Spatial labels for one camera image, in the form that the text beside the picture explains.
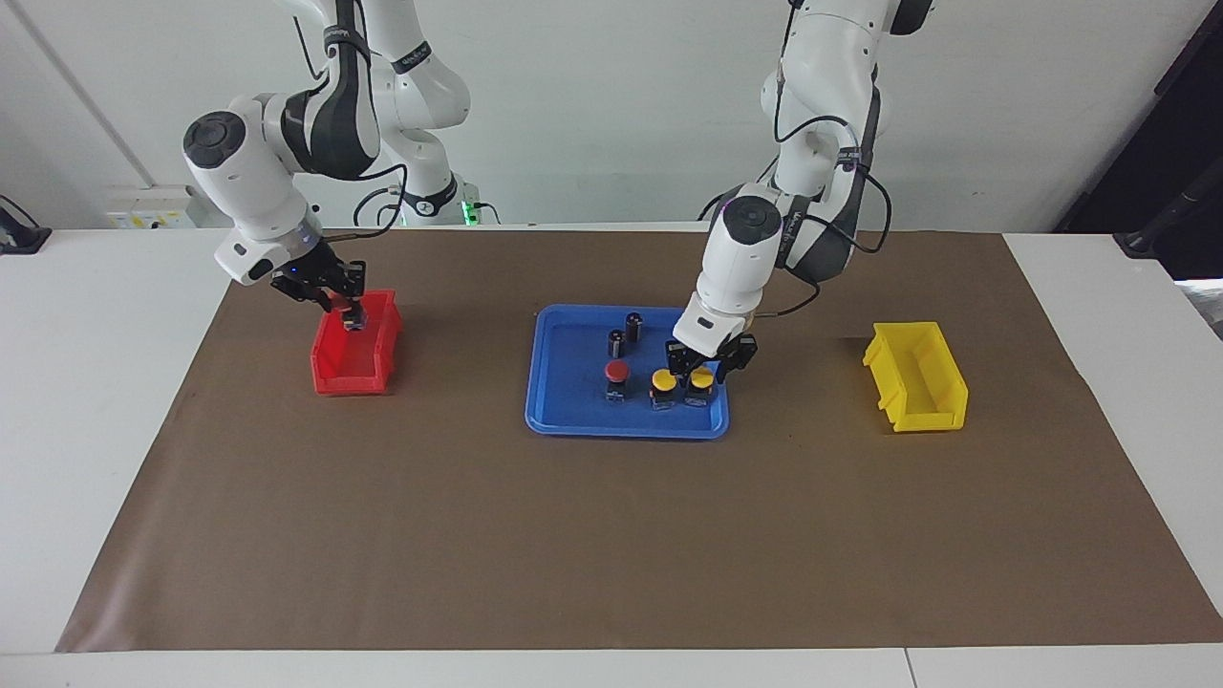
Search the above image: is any red plastic bin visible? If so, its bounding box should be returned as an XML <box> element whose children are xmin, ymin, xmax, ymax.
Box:
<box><xmin>311</xmin><ymin>290</ymin><xmax>403</xmax><ymax>397</ymax></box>

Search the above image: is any blue plastic tray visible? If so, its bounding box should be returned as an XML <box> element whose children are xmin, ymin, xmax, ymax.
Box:
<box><xmin>525</xmin><ymin>304</ymin><xmax>731</xmax><ymax>441</ymax></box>

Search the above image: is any brown paper mat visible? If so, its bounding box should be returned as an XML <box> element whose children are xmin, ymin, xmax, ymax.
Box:
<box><xmin>55</xmin><ymin>229</ymin><xmax>1223</xmax><ymax>654</ymax></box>

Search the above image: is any yellow plastic bin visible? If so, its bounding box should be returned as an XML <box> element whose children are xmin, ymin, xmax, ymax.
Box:
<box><xmin>863</xmin><ymin>321</ymin><xmax>970</xmax><ymax>434</ymax></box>

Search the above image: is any black desk device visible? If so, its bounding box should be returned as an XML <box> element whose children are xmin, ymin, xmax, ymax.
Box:
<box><xmin>0</xmin><ymin>194</ymin><xmax>53</xmax><ymax>255</ymax></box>

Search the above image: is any black stand pole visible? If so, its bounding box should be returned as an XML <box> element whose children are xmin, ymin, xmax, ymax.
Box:
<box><xmin>1113</xmin><ymin>162</ymin><xmax>1223</xmax><ymax>261</ymax></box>

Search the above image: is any black side panel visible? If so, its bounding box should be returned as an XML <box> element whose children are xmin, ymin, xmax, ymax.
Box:
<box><xmin>1054</xmin><ymin>0</ymin><xmax>1223</xmax><ymax>283</ymax></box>

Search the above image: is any grey metallic object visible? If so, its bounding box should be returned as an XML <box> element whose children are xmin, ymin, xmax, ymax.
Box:
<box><xmin>1173</xmin><ymin>277</ymin><xmax>1223</xmax><ymax>340</ymax></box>

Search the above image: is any black right base cable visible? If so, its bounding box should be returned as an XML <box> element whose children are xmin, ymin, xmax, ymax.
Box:
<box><xmin>352</xmin><ymin>186</ymin><xmax>402</xmax><ymax>227</ymax></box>

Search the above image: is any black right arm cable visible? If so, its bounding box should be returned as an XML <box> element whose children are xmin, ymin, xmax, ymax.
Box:
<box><xmin>291</xmin><ymin>0</ymin><xmax>412</xmax><ymax>240</ymax></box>

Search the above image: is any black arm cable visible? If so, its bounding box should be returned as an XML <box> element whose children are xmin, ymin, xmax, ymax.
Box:
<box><xmin>291</xmin><ymin>0</ymin><xmax>412</xmax><ymax>240</ymax></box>
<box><xmin>755</xmin><ymin>0</ymin><xmax>894</xmax><ymax>316</ymax></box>

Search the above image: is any white wall socket box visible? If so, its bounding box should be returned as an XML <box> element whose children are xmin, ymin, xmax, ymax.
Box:
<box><xmin>103</xmin><ymin>185</ymin><xmax>202</xmax><ymax>230</ymax></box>

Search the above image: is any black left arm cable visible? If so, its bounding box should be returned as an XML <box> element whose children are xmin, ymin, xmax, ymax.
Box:
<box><xmin>755</xmin><ymin>0</ymin><xmax>894</xmax><ymax>316</ymax></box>

